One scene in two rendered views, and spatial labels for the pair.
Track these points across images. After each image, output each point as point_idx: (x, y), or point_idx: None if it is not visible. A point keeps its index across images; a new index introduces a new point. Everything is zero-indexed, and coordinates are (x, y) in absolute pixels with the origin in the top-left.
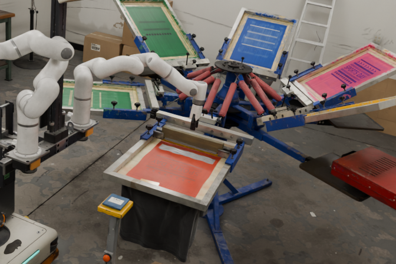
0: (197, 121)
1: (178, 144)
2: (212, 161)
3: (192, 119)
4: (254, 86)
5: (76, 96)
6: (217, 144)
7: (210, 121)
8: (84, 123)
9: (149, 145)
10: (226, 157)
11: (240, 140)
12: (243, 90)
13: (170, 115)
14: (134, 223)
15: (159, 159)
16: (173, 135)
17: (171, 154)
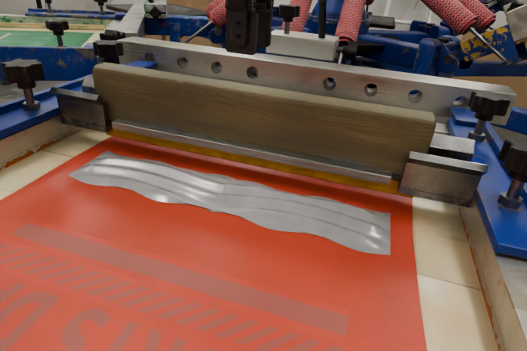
0: (264, 8)
1: (186, 147)
2: (379, 229)
3: None
4: None
5: None
6: (396, 122)
7: (318, 49)
8: None
9: (26, 164)
10: (459, 195)
11: (496, 97)
12: None
13: (166, 45)
14: None
15: (16, 266)
16: (151, 105)
17: (131, 207)
